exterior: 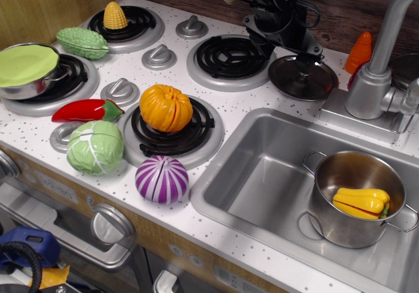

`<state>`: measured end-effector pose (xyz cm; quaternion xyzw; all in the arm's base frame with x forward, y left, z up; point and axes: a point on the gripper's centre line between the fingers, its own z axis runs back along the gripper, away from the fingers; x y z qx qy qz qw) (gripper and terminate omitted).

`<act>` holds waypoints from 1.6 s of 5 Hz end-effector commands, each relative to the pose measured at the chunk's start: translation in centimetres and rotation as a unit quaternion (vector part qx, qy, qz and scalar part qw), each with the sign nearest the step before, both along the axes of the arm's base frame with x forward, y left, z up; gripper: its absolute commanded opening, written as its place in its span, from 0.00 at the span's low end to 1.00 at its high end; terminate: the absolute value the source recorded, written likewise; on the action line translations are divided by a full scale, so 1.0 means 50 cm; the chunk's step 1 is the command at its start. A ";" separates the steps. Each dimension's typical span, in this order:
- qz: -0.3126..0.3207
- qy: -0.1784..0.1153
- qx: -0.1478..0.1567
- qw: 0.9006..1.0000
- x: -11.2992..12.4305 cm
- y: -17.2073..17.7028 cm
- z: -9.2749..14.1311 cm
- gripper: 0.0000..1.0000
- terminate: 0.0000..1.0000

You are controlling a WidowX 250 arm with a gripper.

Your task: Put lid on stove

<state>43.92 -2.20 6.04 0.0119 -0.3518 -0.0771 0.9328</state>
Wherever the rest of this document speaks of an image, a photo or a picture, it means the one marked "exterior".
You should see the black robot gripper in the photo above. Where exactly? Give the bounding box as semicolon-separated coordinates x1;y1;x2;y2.
242;1;325;81

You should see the dark metal pot lid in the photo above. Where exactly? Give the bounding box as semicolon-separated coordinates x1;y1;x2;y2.
268;56;339;101

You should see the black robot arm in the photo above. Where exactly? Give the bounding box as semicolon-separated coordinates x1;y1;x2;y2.
239;0;323;62

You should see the back right stove burner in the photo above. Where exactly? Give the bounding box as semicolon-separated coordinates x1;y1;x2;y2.
186;35;276;92

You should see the stove burner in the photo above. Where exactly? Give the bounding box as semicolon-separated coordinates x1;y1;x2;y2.
186;35;276;92
1;54;99;117
118;97;224;170
81;5;164;54

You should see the silver stove knob top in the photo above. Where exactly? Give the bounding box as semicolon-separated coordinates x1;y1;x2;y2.
175;15;208;40

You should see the silver stove knob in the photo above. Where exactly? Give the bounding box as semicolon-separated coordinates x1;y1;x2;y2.
141;44;177;71
50;122;82;154
175;15;208;40
100;78;140;107

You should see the front right stove burner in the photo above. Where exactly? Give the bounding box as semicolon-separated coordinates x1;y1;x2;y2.
118;97;224;170

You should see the silver stove knob middle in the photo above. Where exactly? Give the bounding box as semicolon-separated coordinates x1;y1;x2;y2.
141;44;177;71

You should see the back left stove burner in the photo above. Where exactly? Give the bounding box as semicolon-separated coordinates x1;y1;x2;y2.
81;5;164;54

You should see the silver stove knob lower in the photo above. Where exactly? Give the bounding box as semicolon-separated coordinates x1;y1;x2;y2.
100;78;140;107

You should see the front left stove burner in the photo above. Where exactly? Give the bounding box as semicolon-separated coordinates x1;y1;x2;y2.
1;54;99;117

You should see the silver stove knob front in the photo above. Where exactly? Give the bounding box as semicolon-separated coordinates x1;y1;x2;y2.
50;122;82;154

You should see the small steel pot on stove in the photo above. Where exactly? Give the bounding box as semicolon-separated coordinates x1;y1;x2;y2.
1;43;64;100

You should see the red toy behind faucet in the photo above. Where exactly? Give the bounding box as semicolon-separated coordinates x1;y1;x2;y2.
347;62;366;90

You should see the orange toy carrot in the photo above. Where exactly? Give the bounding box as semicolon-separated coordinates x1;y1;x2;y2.
344;31;373;74

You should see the silver toy faucet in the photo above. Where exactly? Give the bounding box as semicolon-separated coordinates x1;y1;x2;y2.
319;0;418;143

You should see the silver toy sink basin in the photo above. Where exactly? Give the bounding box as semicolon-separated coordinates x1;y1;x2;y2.
191;109;418;292

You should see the steel pot in sink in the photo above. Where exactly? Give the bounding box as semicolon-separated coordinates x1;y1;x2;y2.
308;151;418;249

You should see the orange toy pumpkin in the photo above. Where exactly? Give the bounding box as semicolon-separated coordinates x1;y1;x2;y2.
139;84;193;133

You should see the yellow toy bell pepper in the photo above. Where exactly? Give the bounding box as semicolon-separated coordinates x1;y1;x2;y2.
333;188;391;220

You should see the purple striped toy onion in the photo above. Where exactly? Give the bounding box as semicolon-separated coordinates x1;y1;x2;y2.
135;155;189;205

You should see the yellow toy corn cob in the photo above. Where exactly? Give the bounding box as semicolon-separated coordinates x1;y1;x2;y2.
103;1;128;30

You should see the red toy chili pepper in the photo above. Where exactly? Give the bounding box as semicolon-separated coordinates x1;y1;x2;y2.
52;99;124;122

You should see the green toy cabbage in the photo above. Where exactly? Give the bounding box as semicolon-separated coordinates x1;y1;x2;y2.
66;120;124;176

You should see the green toy bitter gourd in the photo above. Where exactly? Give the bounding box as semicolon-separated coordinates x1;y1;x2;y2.
56;27;109;60

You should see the green plate in pot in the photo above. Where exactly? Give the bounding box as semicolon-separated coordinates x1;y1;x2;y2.
1;44;60;87

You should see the silver oven dial knob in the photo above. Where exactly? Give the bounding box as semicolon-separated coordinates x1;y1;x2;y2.
0;150;21;180

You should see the blue clamp tool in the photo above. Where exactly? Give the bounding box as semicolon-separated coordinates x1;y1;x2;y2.
1;226;61;268

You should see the yellow tape piece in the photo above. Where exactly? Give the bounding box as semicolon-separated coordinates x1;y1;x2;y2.
40;266;70;289

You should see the silver oven door handle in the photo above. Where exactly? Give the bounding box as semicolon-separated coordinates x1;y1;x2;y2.
1;183;132;272

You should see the black cable hose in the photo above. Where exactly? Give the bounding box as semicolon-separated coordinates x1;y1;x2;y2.
0;241;44;290

